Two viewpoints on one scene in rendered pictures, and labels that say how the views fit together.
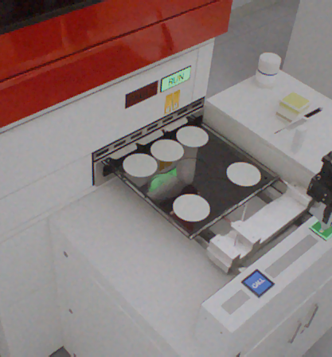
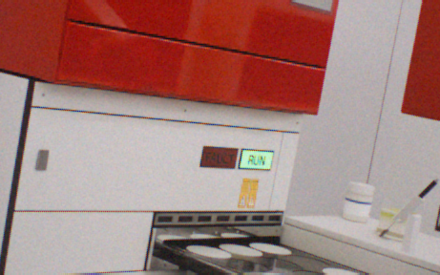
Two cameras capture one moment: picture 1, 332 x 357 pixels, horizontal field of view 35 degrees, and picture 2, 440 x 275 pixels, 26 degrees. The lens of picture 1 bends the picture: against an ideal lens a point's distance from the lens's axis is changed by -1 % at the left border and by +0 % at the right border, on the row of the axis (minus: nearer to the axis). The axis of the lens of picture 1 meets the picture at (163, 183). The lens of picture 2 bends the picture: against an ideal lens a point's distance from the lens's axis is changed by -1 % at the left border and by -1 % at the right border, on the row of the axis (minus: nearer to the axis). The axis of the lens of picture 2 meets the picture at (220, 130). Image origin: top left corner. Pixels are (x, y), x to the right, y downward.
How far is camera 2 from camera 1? 1.13 m
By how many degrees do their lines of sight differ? 40
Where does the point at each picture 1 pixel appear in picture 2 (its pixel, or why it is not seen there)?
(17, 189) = (68, 208)
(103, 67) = (197, 75)
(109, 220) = not seen: outside the picture
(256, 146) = (356, 256)
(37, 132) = (109, 136)
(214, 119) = (296, 241)
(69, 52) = (172, 35)
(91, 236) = not seen: outside the picture
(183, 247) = not seen: outside the picture
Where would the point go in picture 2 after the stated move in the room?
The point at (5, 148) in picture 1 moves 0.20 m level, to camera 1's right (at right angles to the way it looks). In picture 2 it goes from (74, 136) to (178, 154)
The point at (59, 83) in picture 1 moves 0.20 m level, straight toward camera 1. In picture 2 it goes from (155, 66) to (178, 73)
